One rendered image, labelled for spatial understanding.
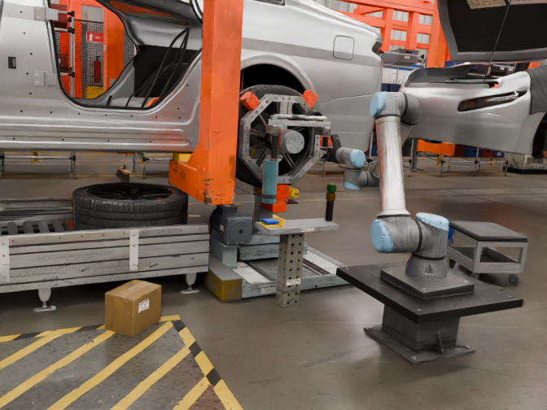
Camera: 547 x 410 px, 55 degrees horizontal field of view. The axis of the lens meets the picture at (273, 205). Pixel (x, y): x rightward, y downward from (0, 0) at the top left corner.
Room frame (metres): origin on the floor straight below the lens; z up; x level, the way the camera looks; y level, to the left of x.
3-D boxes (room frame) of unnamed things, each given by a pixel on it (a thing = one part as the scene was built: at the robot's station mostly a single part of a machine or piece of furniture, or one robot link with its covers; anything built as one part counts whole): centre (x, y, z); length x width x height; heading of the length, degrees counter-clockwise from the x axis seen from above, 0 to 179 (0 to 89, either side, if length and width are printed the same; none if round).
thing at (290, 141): (3.18, -0.05, 0.85); 0.21 x 0.14 x 0.14; 29
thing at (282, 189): (3.28, 0.00, 0.48); 0.16 x 0.12 x 0.17; 29
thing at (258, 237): (3.39, 0.06, 0.32); 0.40 x 0.30 x 0.28; 119
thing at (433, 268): (2.33, -0.73, 0.40); 0.19 x 0.19 x 0.10
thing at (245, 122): (3.24, -0.02, 0.85); 0.54 x 0.07 x 0.54; 119
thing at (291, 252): (2.70, -0.11, 0.21); 0.10 x 0.10 x 0.42; 29
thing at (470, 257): (3.40, -1.43, 0.17); 0.43 x 0.36 x 0.34; 10
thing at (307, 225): (2.72, -0.14, 0.44); 0.43 x 0.17 x 0.03; 119
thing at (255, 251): (3.39, 0.06, 0.13); 0.50 x 0.36 x 0.10; 119
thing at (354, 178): (2.87, -0.44, 0.69); 0.12 x 0.09 x 0.12; 102
